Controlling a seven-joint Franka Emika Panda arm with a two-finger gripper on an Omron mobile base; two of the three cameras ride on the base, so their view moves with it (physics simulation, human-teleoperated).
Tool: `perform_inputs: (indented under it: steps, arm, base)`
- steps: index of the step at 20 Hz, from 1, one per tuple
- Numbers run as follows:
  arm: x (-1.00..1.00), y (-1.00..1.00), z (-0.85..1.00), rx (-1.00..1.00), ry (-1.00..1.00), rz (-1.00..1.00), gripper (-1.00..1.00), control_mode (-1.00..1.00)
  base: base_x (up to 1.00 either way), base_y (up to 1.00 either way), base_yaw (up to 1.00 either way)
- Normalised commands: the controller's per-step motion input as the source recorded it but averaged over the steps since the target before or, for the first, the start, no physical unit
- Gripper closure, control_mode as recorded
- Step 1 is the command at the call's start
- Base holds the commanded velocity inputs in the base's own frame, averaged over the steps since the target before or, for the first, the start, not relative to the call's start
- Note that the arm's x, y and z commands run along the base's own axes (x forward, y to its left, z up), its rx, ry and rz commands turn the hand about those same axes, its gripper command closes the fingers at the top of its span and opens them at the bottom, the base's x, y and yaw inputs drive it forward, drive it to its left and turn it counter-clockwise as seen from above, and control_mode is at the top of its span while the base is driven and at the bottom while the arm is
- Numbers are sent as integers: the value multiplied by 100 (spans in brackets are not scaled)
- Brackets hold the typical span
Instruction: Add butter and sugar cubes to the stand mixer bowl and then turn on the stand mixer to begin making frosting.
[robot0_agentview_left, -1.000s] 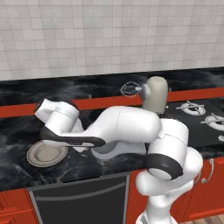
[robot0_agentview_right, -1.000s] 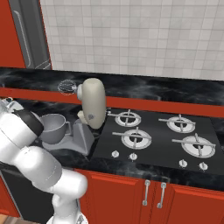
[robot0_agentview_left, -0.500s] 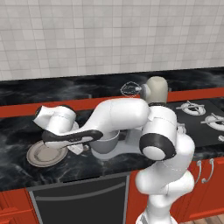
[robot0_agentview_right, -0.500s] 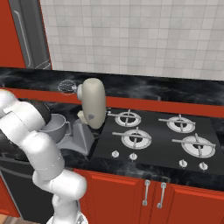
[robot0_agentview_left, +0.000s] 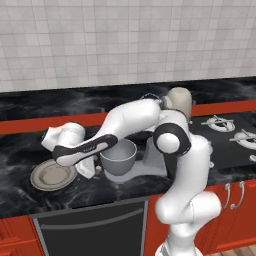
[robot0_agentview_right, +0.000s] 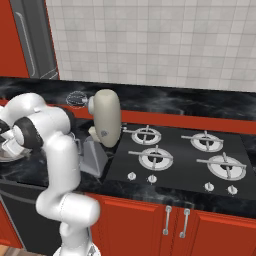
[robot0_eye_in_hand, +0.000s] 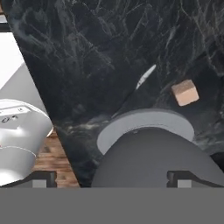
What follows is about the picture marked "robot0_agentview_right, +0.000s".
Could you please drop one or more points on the black dishwasher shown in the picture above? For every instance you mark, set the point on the black dishwasher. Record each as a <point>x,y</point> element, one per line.
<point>26,220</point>

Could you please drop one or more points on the red cupboard door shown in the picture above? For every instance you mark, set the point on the red cupboard door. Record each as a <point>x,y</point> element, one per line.
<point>130,226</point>
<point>220,236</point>

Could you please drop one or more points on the black gas hob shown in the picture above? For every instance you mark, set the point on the black gas hob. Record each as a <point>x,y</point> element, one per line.
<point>186,173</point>

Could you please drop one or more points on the red tall cupboard panel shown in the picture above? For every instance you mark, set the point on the red tall cupboard panel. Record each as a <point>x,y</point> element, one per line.
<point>11,40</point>

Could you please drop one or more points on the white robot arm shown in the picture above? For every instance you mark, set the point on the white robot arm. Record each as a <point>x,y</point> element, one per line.
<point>60,156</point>

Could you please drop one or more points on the grey fridge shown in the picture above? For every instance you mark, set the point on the grey fridge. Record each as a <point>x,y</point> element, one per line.
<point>36,36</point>

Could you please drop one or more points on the white hob knob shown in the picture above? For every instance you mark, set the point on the white hob knob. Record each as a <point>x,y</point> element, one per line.
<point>152,179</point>
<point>209,187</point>
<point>132,176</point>
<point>232,190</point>

